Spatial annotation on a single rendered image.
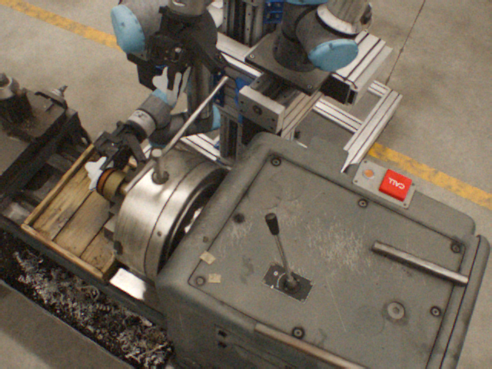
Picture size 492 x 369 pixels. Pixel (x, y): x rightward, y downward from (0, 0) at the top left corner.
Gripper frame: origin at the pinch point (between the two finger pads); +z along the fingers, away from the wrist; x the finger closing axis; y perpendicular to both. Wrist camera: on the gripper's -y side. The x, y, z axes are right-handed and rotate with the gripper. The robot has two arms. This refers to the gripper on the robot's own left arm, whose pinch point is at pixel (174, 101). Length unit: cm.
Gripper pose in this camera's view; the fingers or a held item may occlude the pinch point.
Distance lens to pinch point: 110.7
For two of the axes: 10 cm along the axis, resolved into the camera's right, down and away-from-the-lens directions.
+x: -4.2, 4.3, -8.0
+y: -8.7, -4.3, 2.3
